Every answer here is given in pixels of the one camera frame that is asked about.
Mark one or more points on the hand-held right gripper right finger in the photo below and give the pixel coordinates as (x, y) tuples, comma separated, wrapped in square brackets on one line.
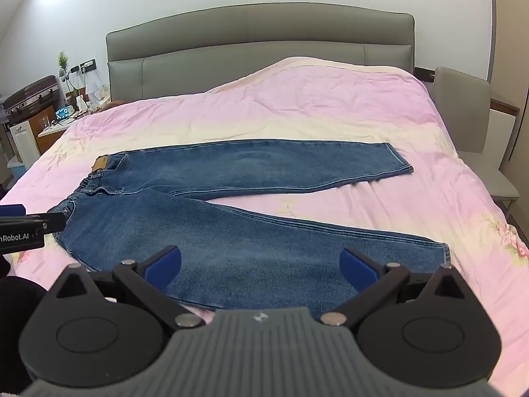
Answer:
[(356, 266)]

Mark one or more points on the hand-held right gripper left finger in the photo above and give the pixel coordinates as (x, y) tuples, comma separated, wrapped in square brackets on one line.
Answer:
[(166, 264)]

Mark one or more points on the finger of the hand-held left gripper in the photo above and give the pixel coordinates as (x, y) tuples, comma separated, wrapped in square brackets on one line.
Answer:
[(51, 221)]

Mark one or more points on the blue denim pants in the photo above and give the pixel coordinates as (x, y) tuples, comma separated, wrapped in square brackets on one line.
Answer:
[(248, 215)]

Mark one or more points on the light blue bin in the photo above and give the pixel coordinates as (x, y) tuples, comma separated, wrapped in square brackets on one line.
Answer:
[(17, 168)]

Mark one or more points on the white appliance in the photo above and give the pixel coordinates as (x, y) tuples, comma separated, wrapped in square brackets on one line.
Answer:
[(24, 144)]

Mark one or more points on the wooden nightstand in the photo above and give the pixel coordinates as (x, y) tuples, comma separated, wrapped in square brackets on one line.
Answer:
[(47, 136)]

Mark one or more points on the small lit screen device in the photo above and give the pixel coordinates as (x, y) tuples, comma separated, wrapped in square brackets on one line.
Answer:
[(65, 112)]

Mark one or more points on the dark brown suitcase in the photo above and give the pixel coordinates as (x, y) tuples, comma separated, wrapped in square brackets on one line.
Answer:
[(31, 95)]

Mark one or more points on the small green plant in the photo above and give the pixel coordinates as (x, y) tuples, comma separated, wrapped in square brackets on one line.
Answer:
[(62, 64)]

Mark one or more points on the grey chair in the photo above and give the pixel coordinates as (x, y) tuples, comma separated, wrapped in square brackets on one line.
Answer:
[(463, 107)]

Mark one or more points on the wooden desk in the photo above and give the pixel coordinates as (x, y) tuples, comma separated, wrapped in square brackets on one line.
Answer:
[(505, 105)]

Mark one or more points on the grey padded headboard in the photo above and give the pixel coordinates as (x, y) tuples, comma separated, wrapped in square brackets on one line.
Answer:
[(248, 41)]

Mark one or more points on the black wall outlet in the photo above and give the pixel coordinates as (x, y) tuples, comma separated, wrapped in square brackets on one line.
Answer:
[(87, 65)]

